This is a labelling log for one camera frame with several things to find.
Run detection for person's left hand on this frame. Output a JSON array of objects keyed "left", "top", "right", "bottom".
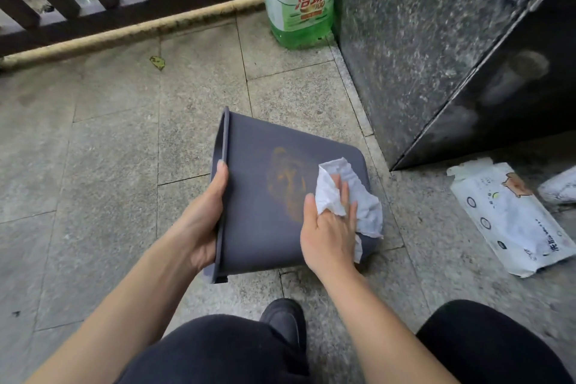
[{"left": 178, "top": 160, "right": 229, "bottom": 274}]

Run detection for person's right hand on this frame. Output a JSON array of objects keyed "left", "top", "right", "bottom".
[{"left": 299, "top": 174, "right": 361, "bottom": 281}]

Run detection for white wet wipe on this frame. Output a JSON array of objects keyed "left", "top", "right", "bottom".
[{"left": 314, "top": 157, "right": 384, "bottom": 263}]

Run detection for grey plastic waste bin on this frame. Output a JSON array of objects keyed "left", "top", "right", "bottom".
[{"left": 203, "top": 106, "right": 383, "bottom": 284}]

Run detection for person's right forearm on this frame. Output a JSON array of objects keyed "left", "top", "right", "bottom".
[{"left": 322, "top": 262, "right": 460, "bottom": 384}]

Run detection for person's left forearm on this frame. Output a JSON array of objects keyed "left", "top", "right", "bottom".
[{"left": 26, "top": 226, "right": 203, "bottom": 384}]

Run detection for person's black shoe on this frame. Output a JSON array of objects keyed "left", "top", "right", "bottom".
[{"left": 260, "top": 298, "right": 308, "bottom": 353}]

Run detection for person's black trousers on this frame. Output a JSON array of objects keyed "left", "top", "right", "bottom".
[{"left": 115, "top": 299, "right": 576, "bottom": 384}]

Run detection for white wet wipe pack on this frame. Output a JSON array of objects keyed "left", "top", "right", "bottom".
[{"left": 446, "top": 157, "right": 576, "bottom": 279}]

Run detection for dark granite pillar base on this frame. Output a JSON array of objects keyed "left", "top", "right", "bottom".
[{"left": 332, "top": 0, "right": 576, "bottom": 172}]

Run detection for beige pipe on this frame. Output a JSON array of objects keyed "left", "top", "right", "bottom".
[{"left": 0, "top": 0, "right": 265, "bottom": 73}]

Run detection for dark wooden railing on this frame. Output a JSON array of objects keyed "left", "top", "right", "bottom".
[{"left": 0, "top": 0, "right": 264, "bottom": 58}]

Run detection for white paper cup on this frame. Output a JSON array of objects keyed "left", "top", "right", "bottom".
[{"left": 538, "top": 166, "right": 576, "bottom": 205}]

